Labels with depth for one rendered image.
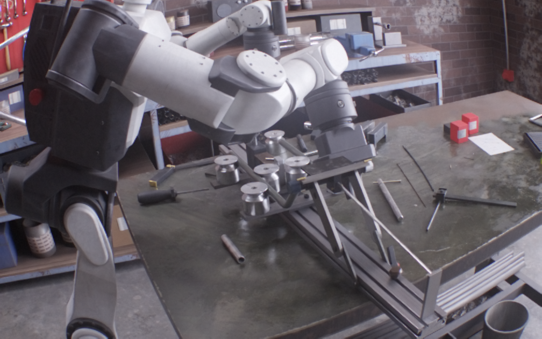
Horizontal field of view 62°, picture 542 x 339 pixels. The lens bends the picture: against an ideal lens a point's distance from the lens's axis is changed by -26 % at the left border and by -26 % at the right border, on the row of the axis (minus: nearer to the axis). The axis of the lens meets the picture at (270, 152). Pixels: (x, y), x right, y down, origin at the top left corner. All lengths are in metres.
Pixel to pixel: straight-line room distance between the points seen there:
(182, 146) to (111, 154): 2.05
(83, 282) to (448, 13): 3.55
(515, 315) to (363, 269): 1.15
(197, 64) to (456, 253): 0.57
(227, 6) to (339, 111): 2.16
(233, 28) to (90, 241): 0.68
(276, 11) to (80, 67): 0.72
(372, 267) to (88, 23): 0.61
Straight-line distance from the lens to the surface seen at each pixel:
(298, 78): 0.93
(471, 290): 2.00
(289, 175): 1.21
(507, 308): 1.98
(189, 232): 1.17
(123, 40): 0.80
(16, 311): 2.66
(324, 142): 1.04
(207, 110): 0.81
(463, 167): 1.39
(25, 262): 2.82
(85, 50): 0.81
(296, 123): 3.22
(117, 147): 1.02
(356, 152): 1.05
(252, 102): 0.84
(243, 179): 1.27
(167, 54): 0.81
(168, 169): 1.45
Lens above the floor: 1.43
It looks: 21 degrees down
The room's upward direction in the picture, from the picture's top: 6 degrees counter-clockwise
